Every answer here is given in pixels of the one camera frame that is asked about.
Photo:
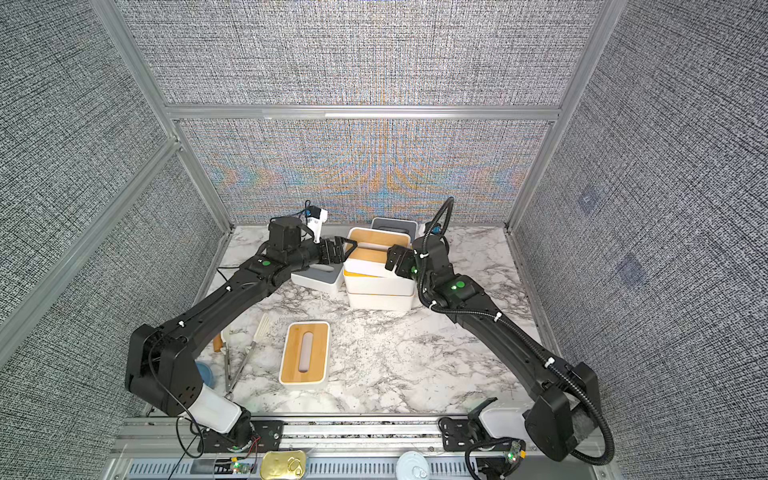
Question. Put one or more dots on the wooden block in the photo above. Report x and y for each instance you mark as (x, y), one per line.
(218, 343)

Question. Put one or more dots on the grey lid tissue box back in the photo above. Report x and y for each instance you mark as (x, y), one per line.
(406, 227)

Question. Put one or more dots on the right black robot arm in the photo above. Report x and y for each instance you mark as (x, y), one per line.
(566, 418)

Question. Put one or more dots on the blue ceramic bowl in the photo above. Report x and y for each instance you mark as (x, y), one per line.
(206, 374)

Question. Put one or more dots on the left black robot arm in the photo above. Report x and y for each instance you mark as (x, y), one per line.
(161, 364)

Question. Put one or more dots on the grey lid tissue box centre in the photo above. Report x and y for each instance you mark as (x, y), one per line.
(319, 277)

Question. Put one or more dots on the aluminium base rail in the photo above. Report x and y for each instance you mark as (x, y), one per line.
(337, 447)

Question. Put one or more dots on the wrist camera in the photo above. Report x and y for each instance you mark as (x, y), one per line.
(315, 217)
(433, 228)

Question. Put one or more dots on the gold sardine tin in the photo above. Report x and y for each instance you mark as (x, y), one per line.
(283, 465)

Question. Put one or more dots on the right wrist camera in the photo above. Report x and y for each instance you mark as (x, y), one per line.
(433, 228)

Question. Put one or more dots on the white slotted spatula tongs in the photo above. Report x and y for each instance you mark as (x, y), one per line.
(234, 372)

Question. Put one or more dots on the white round lid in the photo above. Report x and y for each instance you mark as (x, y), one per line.
(412, 465)

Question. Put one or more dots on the yellow lid tissue box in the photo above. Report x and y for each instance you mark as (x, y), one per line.
(371, 285)

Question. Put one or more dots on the large bamboo lid tissue box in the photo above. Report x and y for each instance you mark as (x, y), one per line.
(398, 303)

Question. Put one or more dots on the grey lid tissue box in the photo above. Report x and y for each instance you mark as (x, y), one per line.
(319, 277)
(406, 227)

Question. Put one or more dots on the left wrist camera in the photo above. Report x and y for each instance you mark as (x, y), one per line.
(315, 217)

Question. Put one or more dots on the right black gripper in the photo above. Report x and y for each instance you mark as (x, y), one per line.
(411, 257)

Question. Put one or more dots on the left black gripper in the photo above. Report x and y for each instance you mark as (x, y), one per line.
(336, 244)

